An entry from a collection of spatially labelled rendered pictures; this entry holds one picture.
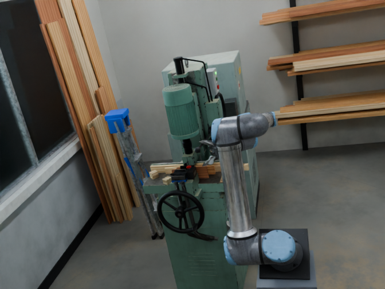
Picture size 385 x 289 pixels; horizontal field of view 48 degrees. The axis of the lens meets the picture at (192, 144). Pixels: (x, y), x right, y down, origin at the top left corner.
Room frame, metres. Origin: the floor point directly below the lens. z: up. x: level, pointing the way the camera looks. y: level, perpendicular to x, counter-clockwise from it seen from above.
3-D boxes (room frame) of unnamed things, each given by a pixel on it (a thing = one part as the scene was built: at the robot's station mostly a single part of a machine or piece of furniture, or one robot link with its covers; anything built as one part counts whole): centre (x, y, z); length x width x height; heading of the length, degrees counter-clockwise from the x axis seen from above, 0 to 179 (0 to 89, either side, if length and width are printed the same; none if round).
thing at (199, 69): (2.80, -0.06, 1.16); 0.22 x 0.22 x 0.72; 71
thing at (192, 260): (2.64, 0.00, 0.35); 0.58 x 0.45 x 0.71; 161
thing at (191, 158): (2.54, 0.02, 0.99); 0.14 x 0.07 x 0.09; 161
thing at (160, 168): (2.54, 0.02, 0.92); 0.60 x 0.02 x 0.05; 71
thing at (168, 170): (2.50, -0.05, 0.92); 0.55 x 0.02 x 0.04; 71
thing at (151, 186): (2.42, 0.06, 0.87); 0.61 x 0.30 x 0.06; 71
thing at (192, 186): (2.34, 0.09, 0.91); 0.15 x 0.14 x 0.09; 71
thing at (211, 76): (2.78, -0.20, 1.40); 0.10 x 0.06 x 0.16; 161
